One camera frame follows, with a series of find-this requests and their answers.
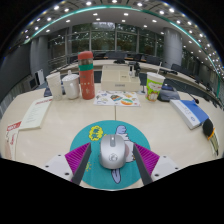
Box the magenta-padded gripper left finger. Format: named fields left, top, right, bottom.
left=43, top=142, right=93, bottom=186

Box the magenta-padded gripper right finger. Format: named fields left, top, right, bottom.
left=132, top=143, right=183, bottom=186

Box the silver computer mouse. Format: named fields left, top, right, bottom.
left=99, top=133, right=128, bottom=170

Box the round teal cartoon mouse pad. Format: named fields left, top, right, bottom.
left=69, top=119, right=152, bottom=191

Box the red and white leaflet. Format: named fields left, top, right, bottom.
left=3, top=120, right=23, bottom=160

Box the white paper leaflet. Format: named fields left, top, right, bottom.
left=18, top=96, right=53, bottom=131

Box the white paper sheet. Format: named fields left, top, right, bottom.
left=209, top=126, right=223, bottom=158

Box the blue and white book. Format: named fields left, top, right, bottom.
left=169, top=99, right=210, bottom=131

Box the black conference microphone unit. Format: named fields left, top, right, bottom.
left=157, top=78, right=200, bottom=105

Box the stack of white paper cups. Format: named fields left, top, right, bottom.
left=45, top=71, right=64, bottom=101

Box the white printed cup with straw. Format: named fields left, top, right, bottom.
left=144, top=63, right=166, bottom=103

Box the white lidded mug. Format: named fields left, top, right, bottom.
left=61, top=69, right=81, bottom=100

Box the colourful sticker sheet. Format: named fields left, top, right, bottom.
left=93, top=90, right=142, bottom=108

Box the red bottle with green band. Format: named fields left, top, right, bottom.
left=77, top=50, right=96, bottom=101

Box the small desk monitor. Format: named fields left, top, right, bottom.
left=34, top=68, right=46, bottom=87

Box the white cardboard box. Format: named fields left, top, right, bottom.
left=100, top=64, right=142, bottom=93

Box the group of dark chairs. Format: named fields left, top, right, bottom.
left=93, top=49, right=218, bottom=94

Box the group of ceiling lights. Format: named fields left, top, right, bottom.
left=19, top=0, right=224, bottom=74

